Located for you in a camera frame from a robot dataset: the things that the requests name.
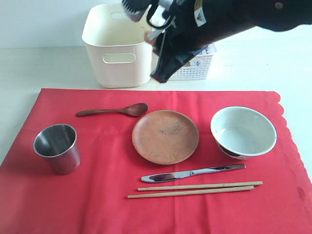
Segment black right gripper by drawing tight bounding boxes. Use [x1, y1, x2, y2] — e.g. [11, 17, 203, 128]
[150, 14, 207, 83]

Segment dark wooden spoon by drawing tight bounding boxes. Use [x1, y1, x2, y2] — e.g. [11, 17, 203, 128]
[76, 103, 148, 117]

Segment brown wooden plate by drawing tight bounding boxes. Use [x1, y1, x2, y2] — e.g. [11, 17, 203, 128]
[132, 110, 199, 165]

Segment pale green ceramic bowl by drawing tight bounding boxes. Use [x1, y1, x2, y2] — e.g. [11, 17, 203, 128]
[210, 106, 277, 160]

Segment stainless steel table knife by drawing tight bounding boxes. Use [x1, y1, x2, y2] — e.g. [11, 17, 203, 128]
[141, 164, 246, 183]

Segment stainless steel cup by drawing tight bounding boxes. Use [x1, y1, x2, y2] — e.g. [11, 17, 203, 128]
[33, 124, 81, 175]

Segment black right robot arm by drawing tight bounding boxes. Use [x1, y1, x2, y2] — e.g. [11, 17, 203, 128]
[151, 0, 312, 83]

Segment white perforated plastic basket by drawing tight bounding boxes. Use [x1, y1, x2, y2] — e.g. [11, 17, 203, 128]
[170, 43, 216, 81]

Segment cream plastic tub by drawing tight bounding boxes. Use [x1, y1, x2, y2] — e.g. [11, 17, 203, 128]
[82, 3, 152, 88]

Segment upper bamboo chopstick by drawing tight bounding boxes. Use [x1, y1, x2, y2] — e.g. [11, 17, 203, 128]
[137, 181, 263, 191]

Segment bamboo chopstick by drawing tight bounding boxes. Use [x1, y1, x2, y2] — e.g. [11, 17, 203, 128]
[137, 181, 263, 191]
[127, 186, 254, 198]

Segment lower bamboo chopstick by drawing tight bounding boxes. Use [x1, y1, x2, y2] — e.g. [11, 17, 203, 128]
[127, 186, 254, 198]

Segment red table cloth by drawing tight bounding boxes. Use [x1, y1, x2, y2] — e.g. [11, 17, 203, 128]
[0, 89, 312, 234]

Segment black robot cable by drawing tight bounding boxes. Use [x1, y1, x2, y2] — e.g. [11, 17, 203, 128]
[145, 4, 177, 30]

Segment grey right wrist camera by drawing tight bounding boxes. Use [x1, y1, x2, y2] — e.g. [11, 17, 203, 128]
[121, 0, 152, 22]

